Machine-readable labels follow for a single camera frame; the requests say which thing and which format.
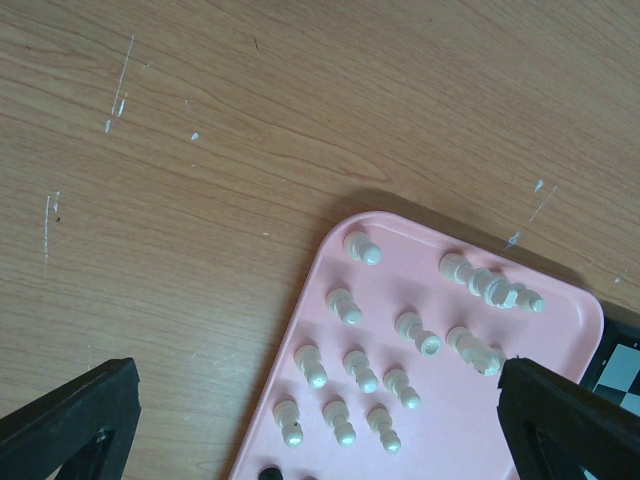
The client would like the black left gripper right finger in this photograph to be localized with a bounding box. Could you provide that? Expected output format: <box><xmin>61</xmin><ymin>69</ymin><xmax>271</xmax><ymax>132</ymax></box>
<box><xmin>497</xmin><ymin>358</ymin><xmax>639</xmax><ymax>479</ymax></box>

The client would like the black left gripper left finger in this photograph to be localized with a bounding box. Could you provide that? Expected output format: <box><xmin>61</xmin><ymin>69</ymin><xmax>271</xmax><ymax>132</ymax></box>
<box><xmin>1</xmin><ymin>358</ymin><xmax>141</xmax><ymax>479</ymax></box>

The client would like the white chess queen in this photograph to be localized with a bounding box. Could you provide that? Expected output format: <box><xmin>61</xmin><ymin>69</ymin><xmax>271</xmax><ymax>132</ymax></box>
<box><xmin>498</xmin><ymin>283</ymin><xmax>546</xmax><ymax>313</ymax></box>

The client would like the white chess king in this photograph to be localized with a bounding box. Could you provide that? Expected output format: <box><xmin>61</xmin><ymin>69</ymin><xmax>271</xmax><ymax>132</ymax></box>
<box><xmin>439</xmin><ymin>252</ymin><xmax>518</xmax><ymax>309</ymax></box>

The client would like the white chess knight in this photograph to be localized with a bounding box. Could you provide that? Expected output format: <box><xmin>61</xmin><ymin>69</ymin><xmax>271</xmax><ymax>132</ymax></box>
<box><xmin>445</xmin><ymin>326</ymin><xmax>507</xmax><ymax>376</ymax></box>

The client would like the white chess rook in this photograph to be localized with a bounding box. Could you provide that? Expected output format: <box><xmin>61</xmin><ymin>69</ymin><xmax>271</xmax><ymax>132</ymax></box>
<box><xmin>394</xmin><ymin>311</ymin><xmax>442</xmax><ymax>357</ymax></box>

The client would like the black chess piece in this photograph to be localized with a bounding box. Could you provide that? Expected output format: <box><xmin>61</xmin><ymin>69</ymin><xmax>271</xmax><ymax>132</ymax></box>
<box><xmin>257</xmin><ymin>466</ymin><xmax>283</xmax><ymax>480</ymax></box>

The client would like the black grey chessboard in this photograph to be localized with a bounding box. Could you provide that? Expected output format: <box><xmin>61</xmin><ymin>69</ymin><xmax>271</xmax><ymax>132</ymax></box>
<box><xmin>580</xmin><ymin>301</ymin><xmax>639</xmax><ymax>416</ymax></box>

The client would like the pink plastic tray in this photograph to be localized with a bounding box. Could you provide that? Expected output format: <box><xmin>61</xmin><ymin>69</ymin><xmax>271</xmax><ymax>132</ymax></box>
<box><xmin>231</xmin><ymin>212</ymin><xmax>604</xmax><ymax>479</ymax></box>

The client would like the white corner pawn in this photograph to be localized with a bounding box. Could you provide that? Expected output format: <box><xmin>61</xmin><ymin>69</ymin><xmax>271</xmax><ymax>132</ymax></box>
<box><xmin>343</xmin><ymin>231</ymin><xmax>382</xmax><ymax>266</ymax></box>

